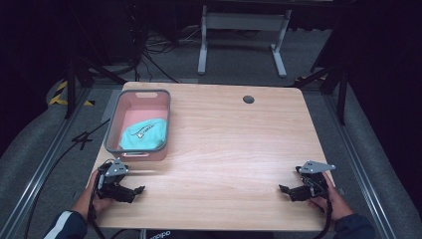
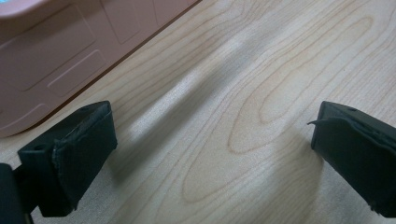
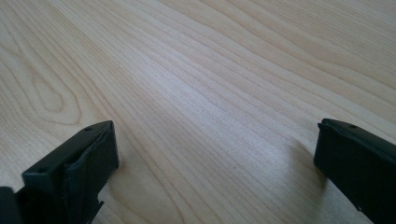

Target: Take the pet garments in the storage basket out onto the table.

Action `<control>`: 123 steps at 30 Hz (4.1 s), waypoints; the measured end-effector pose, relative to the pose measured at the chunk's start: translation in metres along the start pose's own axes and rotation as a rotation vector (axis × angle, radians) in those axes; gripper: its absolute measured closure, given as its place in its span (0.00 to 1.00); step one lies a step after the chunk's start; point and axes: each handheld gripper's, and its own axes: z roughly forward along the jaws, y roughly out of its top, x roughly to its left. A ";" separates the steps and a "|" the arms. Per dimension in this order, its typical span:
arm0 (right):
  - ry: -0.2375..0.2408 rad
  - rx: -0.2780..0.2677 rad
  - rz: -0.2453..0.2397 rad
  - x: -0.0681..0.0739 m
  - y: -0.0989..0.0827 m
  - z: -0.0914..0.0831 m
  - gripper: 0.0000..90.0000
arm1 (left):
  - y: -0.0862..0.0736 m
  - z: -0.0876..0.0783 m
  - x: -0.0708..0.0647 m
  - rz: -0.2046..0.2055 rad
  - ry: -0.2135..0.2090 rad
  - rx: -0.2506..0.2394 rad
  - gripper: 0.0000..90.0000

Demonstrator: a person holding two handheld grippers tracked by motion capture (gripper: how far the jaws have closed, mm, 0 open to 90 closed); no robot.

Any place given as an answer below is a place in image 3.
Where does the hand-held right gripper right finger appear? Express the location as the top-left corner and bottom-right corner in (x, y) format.
(313, 118), (396, 224)

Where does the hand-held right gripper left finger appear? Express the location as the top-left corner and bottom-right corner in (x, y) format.
(15, 119), (120, 224)

